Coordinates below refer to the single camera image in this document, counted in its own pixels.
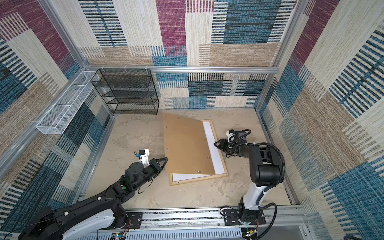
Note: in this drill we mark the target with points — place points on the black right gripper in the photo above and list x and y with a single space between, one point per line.
222 144

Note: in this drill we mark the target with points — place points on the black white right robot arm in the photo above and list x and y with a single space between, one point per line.
267 170

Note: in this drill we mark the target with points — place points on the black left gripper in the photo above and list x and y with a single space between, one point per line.
156 167

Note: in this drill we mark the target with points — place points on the light wooden picture frame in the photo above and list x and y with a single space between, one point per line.
198 179

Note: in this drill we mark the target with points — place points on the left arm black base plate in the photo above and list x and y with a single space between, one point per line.
133 220

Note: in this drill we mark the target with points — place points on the brown hardboard backing panel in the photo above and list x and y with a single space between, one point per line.
186 146

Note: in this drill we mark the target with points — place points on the white wire mesh basket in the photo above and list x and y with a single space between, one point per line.
60 115

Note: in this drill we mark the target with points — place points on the aluminium front rail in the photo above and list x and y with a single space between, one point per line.
290 223

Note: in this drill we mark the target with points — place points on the colour landscape photo underneath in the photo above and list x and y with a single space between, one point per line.
216 150

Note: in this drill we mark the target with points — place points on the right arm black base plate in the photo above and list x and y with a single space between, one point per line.
231 217

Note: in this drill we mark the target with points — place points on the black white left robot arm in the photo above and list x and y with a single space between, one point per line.
104 210

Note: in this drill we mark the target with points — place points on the black wire mesh shelf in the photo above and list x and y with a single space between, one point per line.
127 91

